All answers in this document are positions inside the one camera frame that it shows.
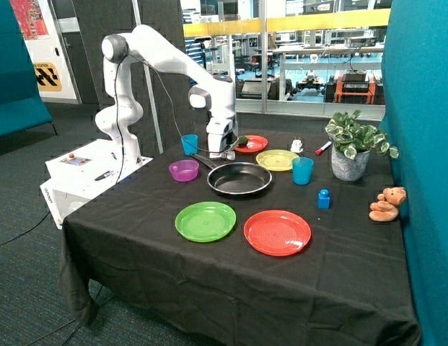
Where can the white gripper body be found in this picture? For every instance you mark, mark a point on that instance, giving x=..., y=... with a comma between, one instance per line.
x=222, y=135

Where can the white sponge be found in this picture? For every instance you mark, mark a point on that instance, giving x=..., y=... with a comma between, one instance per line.
x=229, y=158

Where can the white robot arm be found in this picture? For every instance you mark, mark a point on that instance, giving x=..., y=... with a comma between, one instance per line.
x=215, y=93

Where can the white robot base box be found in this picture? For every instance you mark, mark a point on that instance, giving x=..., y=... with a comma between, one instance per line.
x=84, y=173

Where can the black frying pan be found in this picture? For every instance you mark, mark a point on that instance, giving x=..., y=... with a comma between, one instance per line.
x=235, y=178

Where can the green vegetable toy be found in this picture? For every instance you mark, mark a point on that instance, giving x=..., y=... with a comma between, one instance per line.
x=243, y=140

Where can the blue cup near robot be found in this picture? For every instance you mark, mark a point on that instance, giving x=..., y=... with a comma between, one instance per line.
x=190, y=144

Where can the small red plate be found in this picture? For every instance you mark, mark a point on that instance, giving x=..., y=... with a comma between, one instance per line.
x=255, y=144

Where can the purple plastic bowl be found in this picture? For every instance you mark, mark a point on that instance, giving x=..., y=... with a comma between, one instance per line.
x=184, y=170

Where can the yellow plate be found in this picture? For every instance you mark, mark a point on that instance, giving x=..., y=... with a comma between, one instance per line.
x=276, y=160

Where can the green plate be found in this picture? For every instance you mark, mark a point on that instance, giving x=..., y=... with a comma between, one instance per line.
x=205, y=221

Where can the white power adapter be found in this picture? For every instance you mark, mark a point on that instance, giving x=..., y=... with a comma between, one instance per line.
x=297, y=146

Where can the blue cup right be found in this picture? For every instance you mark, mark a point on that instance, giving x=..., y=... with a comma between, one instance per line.
x=302, y=170

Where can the red marker pen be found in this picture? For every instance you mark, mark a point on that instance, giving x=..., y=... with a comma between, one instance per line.
x=323, y=148

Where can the large red plate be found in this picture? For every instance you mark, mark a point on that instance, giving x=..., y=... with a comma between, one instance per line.
x=277, y=233

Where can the black tablecloth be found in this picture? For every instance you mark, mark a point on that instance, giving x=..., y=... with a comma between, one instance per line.
x=348, y=286

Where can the blue toy block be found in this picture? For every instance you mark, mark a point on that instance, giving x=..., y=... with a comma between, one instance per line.
x=323, y=199

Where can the potted plant grey pot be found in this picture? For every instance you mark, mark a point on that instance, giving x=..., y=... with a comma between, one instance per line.
x=353, y=143

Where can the brown teddy bear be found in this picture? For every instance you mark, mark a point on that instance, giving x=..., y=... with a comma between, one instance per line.
x=387, y=206

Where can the teal sofa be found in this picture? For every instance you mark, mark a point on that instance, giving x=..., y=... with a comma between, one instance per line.
x=21, y=107

